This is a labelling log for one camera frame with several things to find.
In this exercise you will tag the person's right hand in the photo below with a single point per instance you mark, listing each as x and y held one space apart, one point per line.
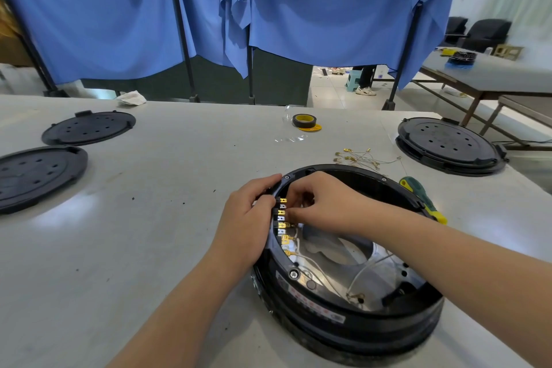
340 208

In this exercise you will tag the person's left hand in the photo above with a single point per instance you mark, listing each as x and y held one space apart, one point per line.
241 229

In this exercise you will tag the person's right thumb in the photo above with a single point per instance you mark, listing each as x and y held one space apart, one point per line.
302 217

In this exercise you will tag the person's left thumb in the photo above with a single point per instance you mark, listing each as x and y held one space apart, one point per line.
265 184

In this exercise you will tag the black round motor housing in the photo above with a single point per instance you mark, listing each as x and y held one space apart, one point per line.
366 331

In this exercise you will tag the person's right forearm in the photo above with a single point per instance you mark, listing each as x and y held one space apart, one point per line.
465 277

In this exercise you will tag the person's left forearm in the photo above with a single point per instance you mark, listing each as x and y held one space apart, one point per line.
181 316

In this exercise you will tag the clear plastic wrap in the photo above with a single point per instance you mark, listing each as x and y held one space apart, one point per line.
293 137

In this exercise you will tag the black and yellow tape roll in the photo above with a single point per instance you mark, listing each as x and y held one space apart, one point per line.
304 121

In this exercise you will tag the black stand pole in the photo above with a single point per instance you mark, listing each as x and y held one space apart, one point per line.
41 66
403 61
185 48
251 78

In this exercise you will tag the dark green partition panel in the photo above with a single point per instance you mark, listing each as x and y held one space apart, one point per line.
280 78

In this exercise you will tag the green yellow screwdriver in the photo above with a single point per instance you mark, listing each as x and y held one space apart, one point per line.
420 197

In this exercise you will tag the green plastic stool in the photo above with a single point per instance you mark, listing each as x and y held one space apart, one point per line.
352 81

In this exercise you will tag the white crumpled cloth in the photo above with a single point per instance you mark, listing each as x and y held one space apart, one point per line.
131 98

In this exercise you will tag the black round cover plate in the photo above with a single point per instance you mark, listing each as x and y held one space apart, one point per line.
34 176
450 145
88 127

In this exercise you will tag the blue curtain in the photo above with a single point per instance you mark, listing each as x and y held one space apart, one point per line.
310 14

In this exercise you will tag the yellow small object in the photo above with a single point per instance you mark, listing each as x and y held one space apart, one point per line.
445 52

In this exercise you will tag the blue and black round part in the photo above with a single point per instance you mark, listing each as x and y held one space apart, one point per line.
462 59

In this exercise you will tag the grey background table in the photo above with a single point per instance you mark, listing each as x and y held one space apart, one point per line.
500 76

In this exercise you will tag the black office chair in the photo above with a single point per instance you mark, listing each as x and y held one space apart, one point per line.
487 33
456 29

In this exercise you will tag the grey bench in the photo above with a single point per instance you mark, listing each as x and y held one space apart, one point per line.
528 107

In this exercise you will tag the brown wooden furniture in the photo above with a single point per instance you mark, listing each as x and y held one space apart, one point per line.
13 40

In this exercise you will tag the wooden frame block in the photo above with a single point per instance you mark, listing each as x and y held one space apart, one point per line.
509 52

